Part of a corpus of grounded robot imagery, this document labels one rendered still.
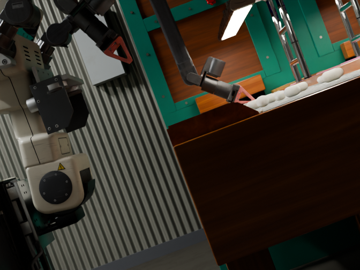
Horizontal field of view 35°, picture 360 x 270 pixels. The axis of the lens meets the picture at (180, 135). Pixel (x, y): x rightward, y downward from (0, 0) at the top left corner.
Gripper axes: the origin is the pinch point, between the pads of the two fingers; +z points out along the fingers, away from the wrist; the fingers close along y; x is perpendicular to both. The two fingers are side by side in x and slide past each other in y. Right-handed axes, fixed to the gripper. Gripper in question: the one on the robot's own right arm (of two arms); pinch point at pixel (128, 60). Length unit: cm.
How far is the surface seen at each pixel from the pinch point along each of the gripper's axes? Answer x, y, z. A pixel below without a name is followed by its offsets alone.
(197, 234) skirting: 56, 222, 77
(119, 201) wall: 76, 224, 23
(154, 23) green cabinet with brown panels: -19, 88, -17
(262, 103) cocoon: -11, -55, 34
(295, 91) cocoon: -16, -62, 36
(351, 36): -62, 49, 47
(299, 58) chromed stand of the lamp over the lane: -40, 33, 38
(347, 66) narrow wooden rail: -32, -35, 43
